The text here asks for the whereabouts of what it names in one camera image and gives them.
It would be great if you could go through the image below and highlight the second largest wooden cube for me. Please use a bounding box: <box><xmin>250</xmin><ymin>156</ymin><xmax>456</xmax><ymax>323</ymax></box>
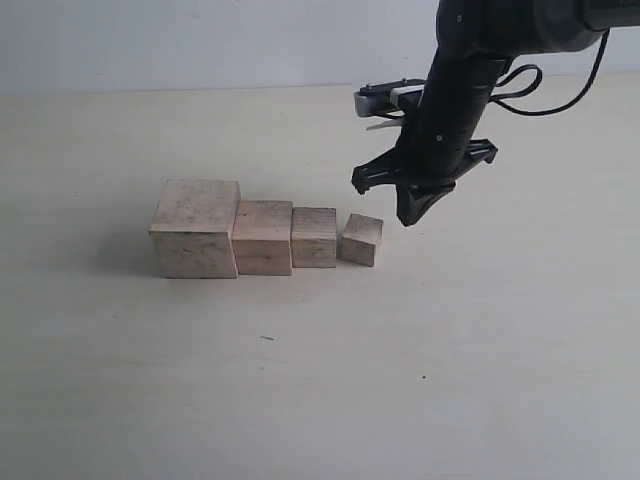
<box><xmin>232</xmin><ymin>200</ymin><xmax>293</xmax><ymax>276</ymax></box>

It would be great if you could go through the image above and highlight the third largest wooden cube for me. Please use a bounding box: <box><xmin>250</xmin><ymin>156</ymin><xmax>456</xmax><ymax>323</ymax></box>
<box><xmin>291</xmin><ymin>207</ymin><xmax>337</xmax><ymax>269</ymax></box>

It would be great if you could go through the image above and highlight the smallest wooden cube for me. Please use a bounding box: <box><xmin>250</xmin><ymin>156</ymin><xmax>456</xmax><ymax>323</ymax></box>
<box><xmin>339</xmin><ymin>213</ymin><xmax>384</xmax><ymax>267</ymax></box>

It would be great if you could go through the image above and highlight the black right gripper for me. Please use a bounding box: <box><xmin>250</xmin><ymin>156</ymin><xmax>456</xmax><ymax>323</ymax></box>
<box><xmin>352</xmin><ymin>99</ymin><xmax>498</xmax><ymax>227</ymax></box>

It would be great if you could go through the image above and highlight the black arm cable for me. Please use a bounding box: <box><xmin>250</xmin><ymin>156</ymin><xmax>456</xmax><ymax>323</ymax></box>
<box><xmin>492</xmin><ymin>29</ymin><xmax>611</xmax><ymax>117</ymax></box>

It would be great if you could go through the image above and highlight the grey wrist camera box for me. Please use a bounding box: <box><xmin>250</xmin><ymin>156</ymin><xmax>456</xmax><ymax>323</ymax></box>
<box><xmin>354</xmin><ymin>78</ymin><xmax>426</xmax><ymax>118</ymax></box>

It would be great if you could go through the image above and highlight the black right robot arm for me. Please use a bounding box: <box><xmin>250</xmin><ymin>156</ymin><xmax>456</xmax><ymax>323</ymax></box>
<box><xmin>351</xmin><ymin>1</ymin><xmax>639</xmax><ymax>227</ymax></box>

